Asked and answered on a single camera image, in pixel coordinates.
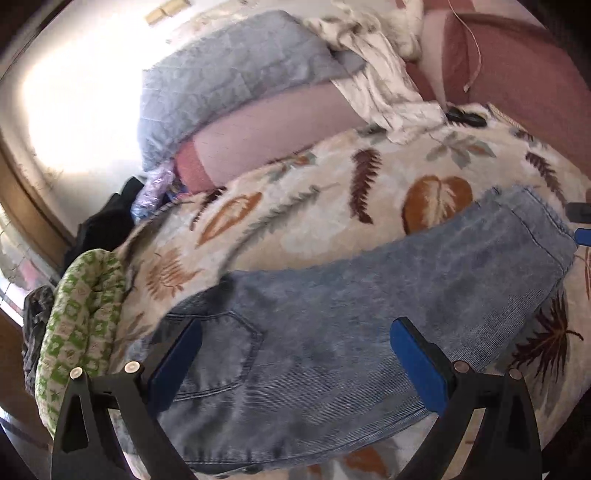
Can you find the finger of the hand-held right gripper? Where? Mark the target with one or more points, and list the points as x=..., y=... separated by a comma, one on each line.
x=578, y=211
x=583, y=236

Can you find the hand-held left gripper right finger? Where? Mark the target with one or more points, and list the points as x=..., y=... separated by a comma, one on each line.
x=418, y=365

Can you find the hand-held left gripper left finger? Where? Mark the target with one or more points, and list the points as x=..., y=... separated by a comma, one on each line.
x=178, y=365

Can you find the blue denim pants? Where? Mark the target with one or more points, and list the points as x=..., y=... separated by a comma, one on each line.
x=346, y=314

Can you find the green patterned cloth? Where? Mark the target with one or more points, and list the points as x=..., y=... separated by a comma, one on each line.
x=78, y=323

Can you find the small black object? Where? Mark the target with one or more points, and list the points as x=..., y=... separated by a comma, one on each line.
x=476, y=120

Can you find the red padded headboard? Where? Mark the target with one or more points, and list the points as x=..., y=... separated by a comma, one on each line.
x=531, y=83

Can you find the dark grey cloth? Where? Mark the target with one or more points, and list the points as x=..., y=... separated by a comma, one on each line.
x=37, y=332

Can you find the black hair clip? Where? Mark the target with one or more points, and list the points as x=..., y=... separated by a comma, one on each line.
x=457, y=114

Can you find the black clothes pile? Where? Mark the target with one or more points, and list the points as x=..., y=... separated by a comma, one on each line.
x=106, y=221

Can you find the purple plastic bag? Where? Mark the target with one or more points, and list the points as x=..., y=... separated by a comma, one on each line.
x=152, y=198

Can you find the cream leaf print blanket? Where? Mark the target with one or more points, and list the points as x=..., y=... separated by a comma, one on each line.
x=323, y=221

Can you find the cream crumpled cloth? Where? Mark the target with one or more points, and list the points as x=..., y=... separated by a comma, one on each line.
x=383, y=78

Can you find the pink bolster pillow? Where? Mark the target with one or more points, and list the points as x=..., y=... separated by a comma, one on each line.
x=277, y=129

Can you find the grey quilted pillow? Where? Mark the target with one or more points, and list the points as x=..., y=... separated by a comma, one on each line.
x=231, y=78

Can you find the wooden door frame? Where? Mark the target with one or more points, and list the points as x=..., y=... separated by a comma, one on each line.
x=32, y=198

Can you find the beige wall switch plate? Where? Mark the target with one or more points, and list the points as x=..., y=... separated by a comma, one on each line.
x=166, y=10

